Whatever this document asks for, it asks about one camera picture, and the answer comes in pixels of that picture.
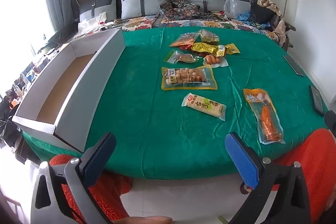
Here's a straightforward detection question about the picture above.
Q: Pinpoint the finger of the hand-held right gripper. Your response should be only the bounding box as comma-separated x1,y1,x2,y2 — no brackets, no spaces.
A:
325,110,336,135

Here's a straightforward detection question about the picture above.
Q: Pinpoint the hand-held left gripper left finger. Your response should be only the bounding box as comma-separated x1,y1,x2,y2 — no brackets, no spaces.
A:
30,132,117,224

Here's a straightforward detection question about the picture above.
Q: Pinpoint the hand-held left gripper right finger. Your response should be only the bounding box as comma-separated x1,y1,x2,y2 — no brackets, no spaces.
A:
225,132,311,224

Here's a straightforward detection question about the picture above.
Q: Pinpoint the orange chicken foot packet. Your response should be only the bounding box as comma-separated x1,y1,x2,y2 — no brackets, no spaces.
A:
243,88,286,145

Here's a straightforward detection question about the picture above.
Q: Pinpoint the white tofu strip packet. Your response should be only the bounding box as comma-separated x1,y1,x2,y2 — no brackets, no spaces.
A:
182,93,227,121

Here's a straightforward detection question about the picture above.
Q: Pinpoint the white cardboard box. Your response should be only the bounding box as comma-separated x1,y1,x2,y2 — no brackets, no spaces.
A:
12,28,127,153

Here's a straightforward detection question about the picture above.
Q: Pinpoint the yellow-edged quail egg packet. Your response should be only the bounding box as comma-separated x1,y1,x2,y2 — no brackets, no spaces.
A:
161,66,218,90

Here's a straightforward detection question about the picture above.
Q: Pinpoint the clear sausage packet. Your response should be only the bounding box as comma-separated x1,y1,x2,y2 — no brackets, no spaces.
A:
202,54,229,68

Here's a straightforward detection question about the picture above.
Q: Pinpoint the small yellow snack packet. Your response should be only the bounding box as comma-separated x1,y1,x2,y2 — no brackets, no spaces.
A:
226,43,240,54

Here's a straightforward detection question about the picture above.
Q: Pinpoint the long yellow snack packet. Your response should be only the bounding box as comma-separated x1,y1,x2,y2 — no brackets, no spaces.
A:
191,42,227,57

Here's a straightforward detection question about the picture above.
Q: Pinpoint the clear brown meat packet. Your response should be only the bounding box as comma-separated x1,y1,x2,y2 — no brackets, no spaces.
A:
164,49,201,64

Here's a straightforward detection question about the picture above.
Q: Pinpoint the red snack packet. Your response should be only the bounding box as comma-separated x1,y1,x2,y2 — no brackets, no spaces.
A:
179,43,208,59

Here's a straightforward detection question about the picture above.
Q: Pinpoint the olive green snack packet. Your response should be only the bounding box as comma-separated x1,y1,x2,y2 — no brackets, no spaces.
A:
198,29,219,45

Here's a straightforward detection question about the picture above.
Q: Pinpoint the orange jerky snack packet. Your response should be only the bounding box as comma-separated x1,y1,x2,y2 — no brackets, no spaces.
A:
169,32,200,47

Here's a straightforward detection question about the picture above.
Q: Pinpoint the person's left hand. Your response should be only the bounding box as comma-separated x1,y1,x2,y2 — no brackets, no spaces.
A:
115,216,173,224

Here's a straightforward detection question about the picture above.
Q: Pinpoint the black smartphone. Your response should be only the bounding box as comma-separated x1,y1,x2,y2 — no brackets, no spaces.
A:
308,85,325,117

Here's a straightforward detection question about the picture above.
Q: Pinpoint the person's left leg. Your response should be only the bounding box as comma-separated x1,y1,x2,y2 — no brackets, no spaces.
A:
49,154,133,224

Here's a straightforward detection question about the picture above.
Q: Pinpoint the person's leg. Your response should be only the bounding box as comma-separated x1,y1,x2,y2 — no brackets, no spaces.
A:
49,154,133,224
270,128,336,224

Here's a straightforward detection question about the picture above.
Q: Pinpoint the person's right leg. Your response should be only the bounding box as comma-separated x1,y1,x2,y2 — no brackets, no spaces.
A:
270,128,336,224

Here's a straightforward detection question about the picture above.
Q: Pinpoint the green patterned cloth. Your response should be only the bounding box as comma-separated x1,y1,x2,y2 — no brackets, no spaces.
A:
22,27,330,180

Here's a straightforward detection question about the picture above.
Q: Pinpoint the brown chair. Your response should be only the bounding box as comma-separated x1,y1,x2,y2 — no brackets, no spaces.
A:
285,21,297,51

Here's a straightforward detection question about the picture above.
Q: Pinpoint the beige printed cloth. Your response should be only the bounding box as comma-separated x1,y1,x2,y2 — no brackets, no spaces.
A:
257,0,286,46

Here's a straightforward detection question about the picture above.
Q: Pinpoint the black bag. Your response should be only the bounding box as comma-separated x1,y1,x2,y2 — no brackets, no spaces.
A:
248,4,276,28

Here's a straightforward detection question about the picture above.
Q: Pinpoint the blue cloth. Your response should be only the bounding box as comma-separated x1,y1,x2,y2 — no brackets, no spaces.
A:
235,11,252,24

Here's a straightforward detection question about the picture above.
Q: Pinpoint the white plastic bag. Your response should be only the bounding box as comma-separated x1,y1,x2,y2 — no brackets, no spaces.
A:
78,11,108,31

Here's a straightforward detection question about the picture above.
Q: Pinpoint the floral bedsheet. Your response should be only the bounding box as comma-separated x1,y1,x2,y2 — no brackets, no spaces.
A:
105,11,286,48

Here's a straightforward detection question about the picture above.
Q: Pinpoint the clear plastic bag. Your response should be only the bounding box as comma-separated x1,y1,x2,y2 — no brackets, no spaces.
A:
223,0,241,19

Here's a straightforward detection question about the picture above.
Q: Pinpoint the dark floral cloth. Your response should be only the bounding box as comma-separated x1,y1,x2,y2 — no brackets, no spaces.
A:
159,0,204,21

